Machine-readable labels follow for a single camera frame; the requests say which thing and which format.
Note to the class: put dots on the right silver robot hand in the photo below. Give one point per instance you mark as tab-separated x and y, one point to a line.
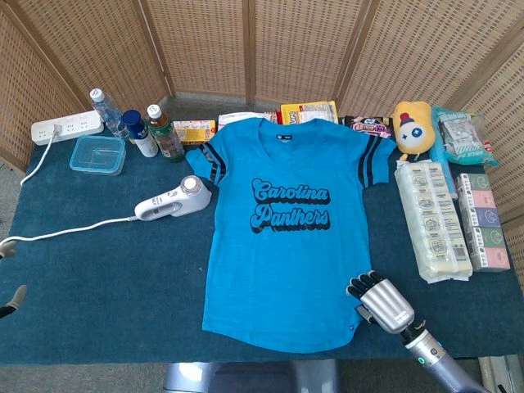
387	305

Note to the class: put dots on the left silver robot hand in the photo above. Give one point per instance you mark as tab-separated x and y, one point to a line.
16	296

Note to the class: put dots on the blue Carolina Panthers t-shirt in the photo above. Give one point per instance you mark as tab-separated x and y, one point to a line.
286	266

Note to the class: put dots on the white handheld garment steamer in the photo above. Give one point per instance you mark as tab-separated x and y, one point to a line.
192	200

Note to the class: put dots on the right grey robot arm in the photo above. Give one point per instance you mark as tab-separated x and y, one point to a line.
442	364

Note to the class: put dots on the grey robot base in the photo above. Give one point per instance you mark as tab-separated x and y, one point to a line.
245	378

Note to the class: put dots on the dark teal table cloth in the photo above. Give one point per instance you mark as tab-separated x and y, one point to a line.
102	286

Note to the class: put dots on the long white tissue pack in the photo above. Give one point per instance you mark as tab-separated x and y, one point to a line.
434	221

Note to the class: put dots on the pastel tissue box pack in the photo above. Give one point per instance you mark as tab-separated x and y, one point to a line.
483	223

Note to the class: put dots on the light blue plastic package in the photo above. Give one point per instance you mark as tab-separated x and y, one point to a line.
440	157

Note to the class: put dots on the clear container blue lid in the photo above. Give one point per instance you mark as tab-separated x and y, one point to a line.
96	155

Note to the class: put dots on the yellow plush toy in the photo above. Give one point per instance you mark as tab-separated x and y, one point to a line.
413	127

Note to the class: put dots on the dark snack packet pink print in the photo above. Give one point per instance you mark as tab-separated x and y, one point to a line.
368	125

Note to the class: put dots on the teal tissue bag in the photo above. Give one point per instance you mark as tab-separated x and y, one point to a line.
462	139

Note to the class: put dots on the white power strip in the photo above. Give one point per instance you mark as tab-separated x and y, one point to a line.
78	123

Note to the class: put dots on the yellow green sponge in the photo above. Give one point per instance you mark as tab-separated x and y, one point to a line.
132	140

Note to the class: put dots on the white bottle blue cap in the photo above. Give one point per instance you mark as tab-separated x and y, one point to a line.
143	139

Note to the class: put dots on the clear water bottle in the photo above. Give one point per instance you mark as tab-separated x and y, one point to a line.
108	114

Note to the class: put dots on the yellow snack bag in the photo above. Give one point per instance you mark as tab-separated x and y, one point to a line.
311	111

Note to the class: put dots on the green label tea bottle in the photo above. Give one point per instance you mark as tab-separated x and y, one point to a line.
165	139

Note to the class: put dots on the red snack packet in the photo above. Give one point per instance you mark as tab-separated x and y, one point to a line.
275	116

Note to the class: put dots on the white flat packet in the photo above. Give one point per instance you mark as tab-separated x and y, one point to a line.
237	119

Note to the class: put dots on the yellow snack box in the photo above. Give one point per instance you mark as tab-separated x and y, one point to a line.
192	132

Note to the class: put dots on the wicker folding screen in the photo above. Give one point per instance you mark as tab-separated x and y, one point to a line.
204	41

